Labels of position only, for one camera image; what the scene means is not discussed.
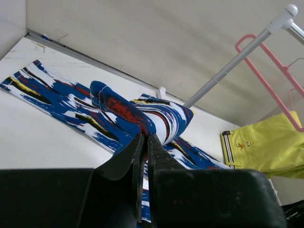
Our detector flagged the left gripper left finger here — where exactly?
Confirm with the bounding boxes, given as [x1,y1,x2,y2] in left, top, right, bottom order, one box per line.
[0,134,145,228]

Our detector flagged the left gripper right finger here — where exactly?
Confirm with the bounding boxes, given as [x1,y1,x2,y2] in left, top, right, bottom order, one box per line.
[147,134,287,228]

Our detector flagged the blue white patterned trousers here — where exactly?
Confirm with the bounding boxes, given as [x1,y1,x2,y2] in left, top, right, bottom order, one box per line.
[0,60,225,228]

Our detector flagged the pink hanger left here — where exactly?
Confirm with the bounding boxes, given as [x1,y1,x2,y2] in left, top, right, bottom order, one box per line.
[235,33,304,133]

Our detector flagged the yellow shorts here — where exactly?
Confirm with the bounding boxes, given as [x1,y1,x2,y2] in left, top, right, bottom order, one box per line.
[220,114,304,179]

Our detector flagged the white clothes rack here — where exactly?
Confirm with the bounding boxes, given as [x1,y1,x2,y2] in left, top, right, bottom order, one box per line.
[156,3,304,109]

